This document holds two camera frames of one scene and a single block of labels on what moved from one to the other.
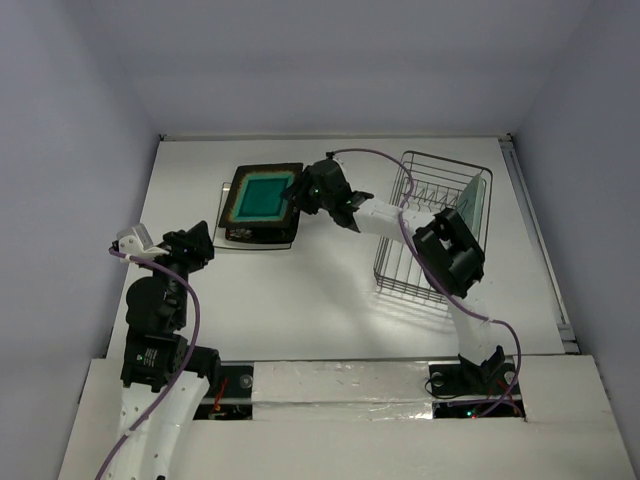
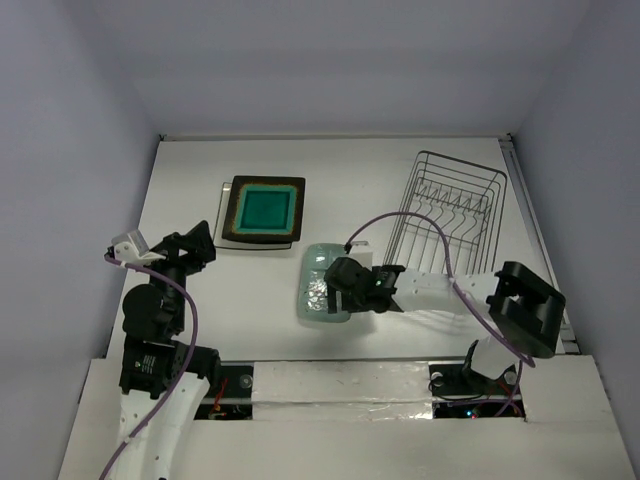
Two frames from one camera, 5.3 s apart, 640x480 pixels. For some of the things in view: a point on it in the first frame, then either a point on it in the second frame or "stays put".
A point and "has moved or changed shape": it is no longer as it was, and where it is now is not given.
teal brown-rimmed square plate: (255, 198) has moved or changed shape
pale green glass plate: (471, 200) to (313, 295)
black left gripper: (192, 245) stays put
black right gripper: (304, 187) to (338, 282)
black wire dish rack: (431, 185) has moved or changed shape
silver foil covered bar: (342, 391) stays put
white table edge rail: (252, 137) stays put
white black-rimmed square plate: (221, 241) stays put
